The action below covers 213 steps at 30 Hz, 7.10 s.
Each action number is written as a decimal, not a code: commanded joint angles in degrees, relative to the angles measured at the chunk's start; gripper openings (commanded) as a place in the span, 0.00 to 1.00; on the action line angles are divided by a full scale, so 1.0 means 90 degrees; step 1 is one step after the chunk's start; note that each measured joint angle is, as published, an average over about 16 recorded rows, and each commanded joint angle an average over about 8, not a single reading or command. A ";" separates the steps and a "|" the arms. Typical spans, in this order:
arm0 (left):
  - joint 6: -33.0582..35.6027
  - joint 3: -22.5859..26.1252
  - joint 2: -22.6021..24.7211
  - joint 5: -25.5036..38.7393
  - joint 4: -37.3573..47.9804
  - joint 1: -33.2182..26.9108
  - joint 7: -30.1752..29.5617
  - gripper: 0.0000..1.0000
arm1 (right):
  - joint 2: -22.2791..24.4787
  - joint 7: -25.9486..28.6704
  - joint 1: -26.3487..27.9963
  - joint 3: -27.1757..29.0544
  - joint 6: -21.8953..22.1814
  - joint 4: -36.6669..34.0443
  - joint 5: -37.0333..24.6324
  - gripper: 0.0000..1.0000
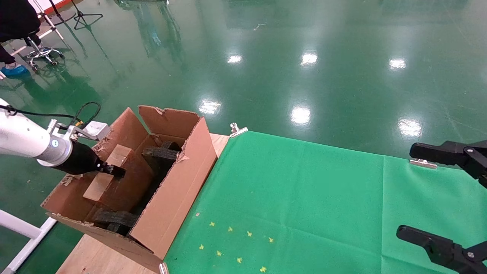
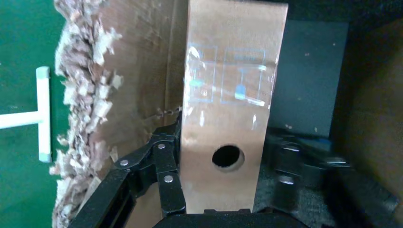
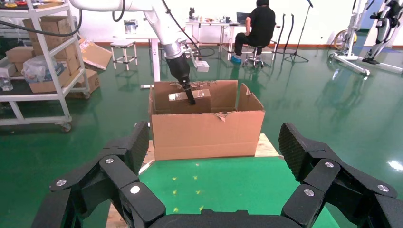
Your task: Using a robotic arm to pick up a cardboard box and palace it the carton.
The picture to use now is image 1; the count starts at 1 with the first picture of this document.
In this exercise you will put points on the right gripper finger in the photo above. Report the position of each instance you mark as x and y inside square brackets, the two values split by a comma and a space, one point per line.
[437, 153]
[437, 249]

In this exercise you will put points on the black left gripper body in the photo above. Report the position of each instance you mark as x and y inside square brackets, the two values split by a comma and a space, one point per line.
[81, 161]

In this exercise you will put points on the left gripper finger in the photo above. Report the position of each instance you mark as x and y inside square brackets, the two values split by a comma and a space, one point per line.
[114, 171]

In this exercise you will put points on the small long cardboard box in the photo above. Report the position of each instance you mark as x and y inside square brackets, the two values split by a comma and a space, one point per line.
[97, 188]

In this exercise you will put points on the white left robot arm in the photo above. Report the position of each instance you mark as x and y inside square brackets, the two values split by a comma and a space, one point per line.
[19, 137]

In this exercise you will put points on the large open cardboard carton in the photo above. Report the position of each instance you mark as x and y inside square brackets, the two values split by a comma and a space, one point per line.
[179, 198]

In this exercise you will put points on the silver cloth clip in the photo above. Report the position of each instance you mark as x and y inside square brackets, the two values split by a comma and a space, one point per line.
[163, 268]
[237, 131]
[428, 164]

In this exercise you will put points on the blue shoe cover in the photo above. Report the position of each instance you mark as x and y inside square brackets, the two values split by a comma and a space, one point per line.
[15, 70]

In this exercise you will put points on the chrome swivel stool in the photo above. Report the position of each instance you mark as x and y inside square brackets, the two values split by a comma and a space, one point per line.
[45, 52]

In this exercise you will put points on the green table cloth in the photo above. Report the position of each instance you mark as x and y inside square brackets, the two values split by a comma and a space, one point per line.
[323, 209]

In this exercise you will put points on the black round base stand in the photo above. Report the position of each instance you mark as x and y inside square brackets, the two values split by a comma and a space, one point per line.
[65, 17]

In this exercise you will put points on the black tripod stand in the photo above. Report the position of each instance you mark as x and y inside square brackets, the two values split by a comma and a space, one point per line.
[80, 13]

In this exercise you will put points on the seated person in black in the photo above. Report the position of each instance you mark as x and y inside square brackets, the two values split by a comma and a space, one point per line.
[15, 17]

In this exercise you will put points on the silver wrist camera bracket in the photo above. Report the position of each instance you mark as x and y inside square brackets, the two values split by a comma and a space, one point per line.
[97, 129]

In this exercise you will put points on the white floor frame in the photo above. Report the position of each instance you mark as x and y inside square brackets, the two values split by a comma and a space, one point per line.
[19, 224]

